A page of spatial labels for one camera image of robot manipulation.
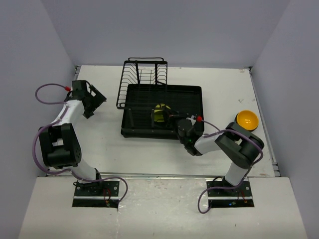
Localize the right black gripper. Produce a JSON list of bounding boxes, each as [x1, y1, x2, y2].
[[162, 107, 189, 144]]

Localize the lime green bowl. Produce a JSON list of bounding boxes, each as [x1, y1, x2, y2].
[[154, 103, 171, 125]]

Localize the orange bowl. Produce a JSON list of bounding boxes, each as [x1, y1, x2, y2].
[[235, 110, 259, 131]]

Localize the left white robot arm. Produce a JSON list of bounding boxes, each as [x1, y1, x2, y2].
[[32, 80, 107, 196]]

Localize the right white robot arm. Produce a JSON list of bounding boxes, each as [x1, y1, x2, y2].
[[162, 108, 265, 196]]

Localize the black plastic drain tray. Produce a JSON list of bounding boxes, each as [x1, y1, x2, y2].
[[117, 84, 204, 139]]

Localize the black wire dish rack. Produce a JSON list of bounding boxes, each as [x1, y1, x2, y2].
[[116, 57, 168, 129]]

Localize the metal table rail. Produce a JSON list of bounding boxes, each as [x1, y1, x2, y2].
[[99, 170, 232, 179]]

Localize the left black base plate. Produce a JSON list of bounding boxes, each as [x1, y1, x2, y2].
[[72, 180, 120, 209]]

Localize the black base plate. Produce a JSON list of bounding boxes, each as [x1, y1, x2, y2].
[[72, 180, 120, 209], [207, 179, 254, 208]]

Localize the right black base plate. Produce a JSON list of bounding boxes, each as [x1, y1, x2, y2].
[[207, 179, 254, 208]]

